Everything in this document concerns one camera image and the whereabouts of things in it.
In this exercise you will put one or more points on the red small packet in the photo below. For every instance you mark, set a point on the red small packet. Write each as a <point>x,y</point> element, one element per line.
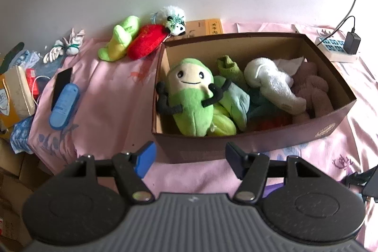
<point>31,77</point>

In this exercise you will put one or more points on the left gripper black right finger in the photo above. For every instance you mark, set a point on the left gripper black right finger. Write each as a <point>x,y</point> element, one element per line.
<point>237,159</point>

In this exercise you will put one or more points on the blue glasses case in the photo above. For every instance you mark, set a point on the blue glasses case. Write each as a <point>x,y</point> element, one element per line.
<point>64,107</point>

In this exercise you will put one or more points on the green knitted sock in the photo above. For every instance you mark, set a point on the green knitted sock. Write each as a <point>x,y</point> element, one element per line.
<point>229,69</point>

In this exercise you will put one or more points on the white green fluffy plush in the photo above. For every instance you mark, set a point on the white green fluffy plush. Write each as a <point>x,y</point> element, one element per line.
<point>172,18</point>

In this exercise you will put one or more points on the green bean plush doll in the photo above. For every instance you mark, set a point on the green bean plush doll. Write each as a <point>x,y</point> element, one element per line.
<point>188,94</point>

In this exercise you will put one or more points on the white power strip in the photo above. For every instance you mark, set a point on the white power strip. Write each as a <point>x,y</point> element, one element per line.
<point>334,51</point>

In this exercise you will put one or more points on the lime green plush toy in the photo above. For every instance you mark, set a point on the lime green plush toy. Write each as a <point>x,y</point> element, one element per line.
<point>123,34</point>

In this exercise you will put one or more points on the black charger adapter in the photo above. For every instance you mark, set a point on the black charger adapter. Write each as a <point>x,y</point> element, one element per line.
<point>351,43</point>

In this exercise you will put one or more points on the yellow brown book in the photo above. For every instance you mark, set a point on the yellow brown book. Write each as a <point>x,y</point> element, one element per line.
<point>203,27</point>

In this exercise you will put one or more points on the purple plastic pad package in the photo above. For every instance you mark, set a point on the purple plastic pad package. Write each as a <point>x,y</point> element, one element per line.
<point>271,188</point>

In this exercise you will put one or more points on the black smartphone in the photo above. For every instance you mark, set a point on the black smartphone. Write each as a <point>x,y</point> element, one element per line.
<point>62,79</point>

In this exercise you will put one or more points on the yellow plush toy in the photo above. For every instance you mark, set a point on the yellow plush toy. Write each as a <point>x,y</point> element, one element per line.
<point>222,124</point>

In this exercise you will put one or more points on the red plush cushion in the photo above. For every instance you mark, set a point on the red plush cushion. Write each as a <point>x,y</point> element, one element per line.
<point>147,41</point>

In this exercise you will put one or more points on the teal cloth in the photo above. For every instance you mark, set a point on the teal cloth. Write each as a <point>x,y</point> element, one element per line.
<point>236,102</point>

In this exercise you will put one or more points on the mauve teddy bear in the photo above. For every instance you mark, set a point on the mauve teddy bear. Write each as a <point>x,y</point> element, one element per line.
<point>308,85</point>

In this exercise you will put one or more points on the turquoise fluffy cloth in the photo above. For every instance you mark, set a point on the turquoise fluffy cloth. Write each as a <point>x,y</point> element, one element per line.
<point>263,114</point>

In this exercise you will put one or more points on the white fluffy towel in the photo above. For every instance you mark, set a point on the white fluffy towel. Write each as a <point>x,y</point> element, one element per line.
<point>274,85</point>

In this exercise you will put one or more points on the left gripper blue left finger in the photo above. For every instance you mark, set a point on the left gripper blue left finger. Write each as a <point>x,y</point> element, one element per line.
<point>145,157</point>

